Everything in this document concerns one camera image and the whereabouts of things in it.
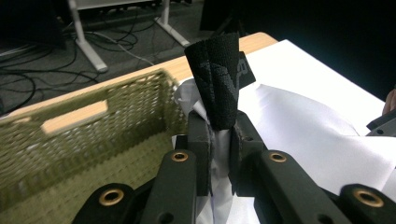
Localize white underpants with black waistband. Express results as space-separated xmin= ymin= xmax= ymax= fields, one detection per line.
xmin=173 ymin=31 xmax=396 ymax=224

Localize green woven basket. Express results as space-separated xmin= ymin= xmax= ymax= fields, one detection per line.
xmin=0 ymin=68 xmax=189 ymax=224

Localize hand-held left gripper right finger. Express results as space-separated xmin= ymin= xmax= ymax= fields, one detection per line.
xmin=229 ymin=110 xmax=268 ymax=198

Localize white metal stand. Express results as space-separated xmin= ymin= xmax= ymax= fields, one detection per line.
xmin=66 ymin=0 xmax=191 ymax=74

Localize black floor cable tangle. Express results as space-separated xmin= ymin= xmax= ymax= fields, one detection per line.
xmin=0 ymin=12 xmax=139 ymax=115

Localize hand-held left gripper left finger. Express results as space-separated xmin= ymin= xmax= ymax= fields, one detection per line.
xmin=186 ymin=110 xmax=216 ymax=198

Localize white floor cable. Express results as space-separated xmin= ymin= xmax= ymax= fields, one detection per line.
xmin=83 ymin=31 xmax=156 ymax=67

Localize white table cover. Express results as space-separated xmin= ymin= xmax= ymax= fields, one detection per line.
xmin=239 ymin=38 xmax=388 ymax=137

